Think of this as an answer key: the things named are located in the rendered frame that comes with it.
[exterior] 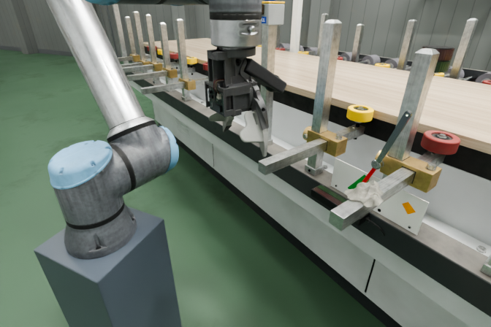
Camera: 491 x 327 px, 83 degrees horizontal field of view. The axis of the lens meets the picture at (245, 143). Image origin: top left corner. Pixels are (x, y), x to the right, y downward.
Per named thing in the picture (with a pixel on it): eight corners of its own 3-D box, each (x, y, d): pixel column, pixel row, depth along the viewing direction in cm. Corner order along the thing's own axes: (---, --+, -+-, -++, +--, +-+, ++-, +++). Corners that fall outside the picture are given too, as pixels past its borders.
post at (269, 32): (264, 147, 110) (268, 25, 90) (256, 142, 114) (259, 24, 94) (272, 144, 113) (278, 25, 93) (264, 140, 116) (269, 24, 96)
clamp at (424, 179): (426, 193, 63) (432, 174, 61) (372, 168, 73) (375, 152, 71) (437, 185, 66) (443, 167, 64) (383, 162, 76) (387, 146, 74)
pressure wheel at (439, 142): (438, 184, 71) (454, 144, 65) (407, 171, 76) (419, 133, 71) (451, 174, 75) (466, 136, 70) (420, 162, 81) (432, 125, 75)
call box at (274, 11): (267, 28, 89) (269, 1, 86) (254, 26, 94) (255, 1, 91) (283, 27, 93) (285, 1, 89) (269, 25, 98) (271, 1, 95)
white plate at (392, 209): (416, 236, 67) (427, 203, 63) (329, 185, 86) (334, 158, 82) (417, 234, 68) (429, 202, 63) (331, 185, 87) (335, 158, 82)
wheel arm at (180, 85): (143, 96, 145) (142, 88, 143) (141, 95, 147) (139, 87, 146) (215, 84, 168) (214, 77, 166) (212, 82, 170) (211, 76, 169)
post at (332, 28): (313, 176, 92) (334, 20, 71) (306, 171, 95) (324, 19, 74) (321, 173, 94) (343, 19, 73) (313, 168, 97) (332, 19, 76)
